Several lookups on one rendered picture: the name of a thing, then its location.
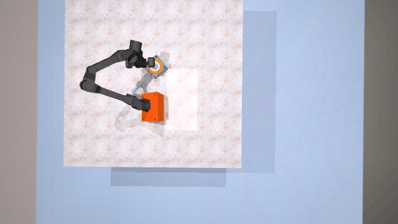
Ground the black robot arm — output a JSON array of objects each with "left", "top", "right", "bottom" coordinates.
[{"left": 80, "top": 40, "right": 150, "bottom": 111}]

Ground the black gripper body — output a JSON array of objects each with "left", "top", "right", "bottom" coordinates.
[{"left": 125, "top": 56, "right": 155, "bottom": 68}]

